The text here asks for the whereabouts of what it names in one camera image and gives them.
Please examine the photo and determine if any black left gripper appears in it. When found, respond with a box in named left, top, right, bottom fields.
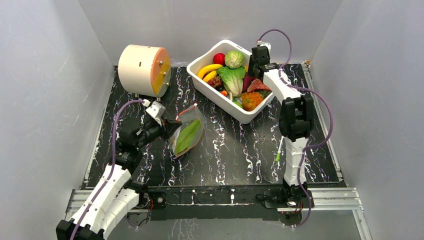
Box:
left=135, top=115, right=183, bottom=150

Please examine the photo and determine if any purple beet toy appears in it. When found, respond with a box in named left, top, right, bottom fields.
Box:
left=242, top=75, right=256, bottom=93

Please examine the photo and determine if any clear zip bag orange zipper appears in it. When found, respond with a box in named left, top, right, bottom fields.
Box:
left=169, top=103, right=206, bottom=157

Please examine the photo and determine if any green leaf toy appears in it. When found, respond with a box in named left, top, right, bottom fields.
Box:
left=175, top=119, right=202, bottom=155

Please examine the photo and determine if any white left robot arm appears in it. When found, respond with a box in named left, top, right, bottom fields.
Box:
left=55, top=117, right=182, bottom=240

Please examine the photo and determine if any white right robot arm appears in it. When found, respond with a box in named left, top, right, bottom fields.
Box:
left=247, top=45, right=314, bottom=208

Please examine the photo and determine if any watermelon slice toy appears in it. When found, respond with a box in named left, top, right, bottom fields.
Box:
left=246, top=78, right=271, bottom=92

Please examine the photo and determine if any round green cabbage toy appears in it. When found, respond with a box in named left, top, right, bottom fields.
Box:
left=224, top=50, right=245, bottom=69

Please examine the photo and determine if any napa cabbage toy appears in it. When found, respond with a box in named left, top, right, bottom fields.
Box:
left=216, top=66, right=246, bottom=97

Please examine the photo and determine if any red apple toy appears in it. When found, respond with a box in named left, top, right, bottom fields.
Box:
left=213, top=53, right=226, bottom=66

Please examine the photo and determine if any grape bunch toy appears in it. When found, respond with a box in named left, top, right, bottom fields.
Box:
left=208, top=76, right=223, bottom=89

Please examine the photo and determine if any yellow banana toy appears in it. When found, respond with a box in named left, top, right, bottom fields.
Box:
left=202, top=70, right=218, bottom=83
left=196, top=64, right=223, bottom=79

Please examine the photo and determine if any white plastic bin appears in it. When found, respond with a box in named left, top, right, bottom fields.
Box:
left=186, top=39, right=276, bottom=125

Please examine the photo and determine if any cream round drum appliance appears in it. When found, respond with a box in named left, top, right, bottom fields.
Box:
left=117, top=44, right=171, bottom=98

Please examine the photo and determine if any white green pen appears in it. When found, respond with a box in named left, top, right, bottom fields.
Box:
left=274, top=136, right=284, bottom=162

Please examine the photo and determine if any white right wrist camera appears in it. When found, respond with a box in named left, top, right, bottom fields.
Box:
left=256, top=39, right=271, bottom=50

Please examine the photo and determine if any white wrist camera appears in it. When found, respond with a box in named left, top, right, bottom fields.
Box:
left=145, top=101, right=166, bottom=126
left=256, top=39, right=271, bottom=50

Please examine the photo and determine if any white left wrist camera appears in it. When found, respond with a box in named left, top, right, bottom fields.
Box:
left=145, top=101, right=166, bottom=126

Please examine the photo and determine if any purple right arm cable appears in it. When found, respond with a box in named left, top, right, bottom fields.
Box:
left=258, top=28, right=334, bottom=228

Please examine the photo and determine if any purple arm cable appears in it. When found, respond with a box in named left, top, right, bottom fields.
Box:
left=68, top=99, right=147, bottom=240
left=258, top=28, right=334, bottom=228

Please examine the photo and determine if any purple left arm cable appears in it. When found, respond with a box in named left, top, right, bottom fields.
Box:
left=68, top=99, right=147, bottom=240

